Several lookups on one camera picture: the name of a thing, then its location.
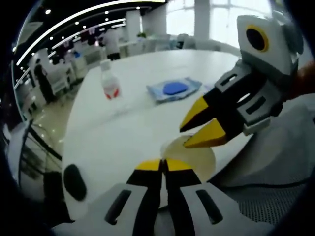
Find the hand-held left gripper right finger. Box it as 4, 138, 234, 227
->
163, 158, 275, 236

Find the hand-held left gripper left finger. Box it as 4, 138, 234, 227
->
53, 158, 164, 236

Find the white paper cup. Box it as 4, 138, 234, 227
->
159, 133, 218, 180

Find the light blue wet wipes packet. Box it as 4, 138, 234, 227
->
146, 76, 203, 105

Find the clear bottle with red label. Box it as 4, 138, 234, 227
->
99, 60, 123, 102

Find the white mesh office chair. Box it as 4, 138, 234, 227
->
209, 93, 315, 226

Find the large window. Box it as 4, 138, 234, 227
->
209, 0, 274, 48

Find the narrow window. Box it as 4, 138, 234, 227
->
166, 0, 195, 42

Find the curved ceiling light strip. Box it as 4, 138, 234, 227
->
16, 0, 166, 66

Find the black metal frame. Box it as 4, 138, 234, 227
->
18, 119, 63, 173

